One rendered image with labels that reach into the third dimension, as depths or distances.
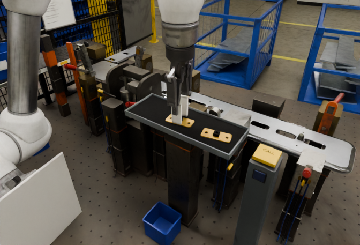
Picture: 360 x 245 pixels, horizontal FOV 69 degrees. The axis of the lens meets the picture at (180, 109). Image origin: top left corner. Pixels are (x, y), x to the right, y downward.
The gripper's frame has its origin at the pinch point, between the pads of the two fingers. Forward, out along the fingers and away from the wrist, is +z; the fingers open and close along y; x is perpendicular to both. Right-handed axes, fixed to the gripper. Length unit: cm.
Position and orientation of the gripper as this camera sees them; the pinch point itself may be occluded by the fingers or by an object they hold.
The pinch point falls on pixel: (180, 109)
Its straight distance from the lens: 78.1
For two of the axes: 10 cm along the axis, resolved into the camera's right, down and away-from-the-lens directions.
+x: 9.1, 2.3, -3.6
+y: -4.2, 4.9, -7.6
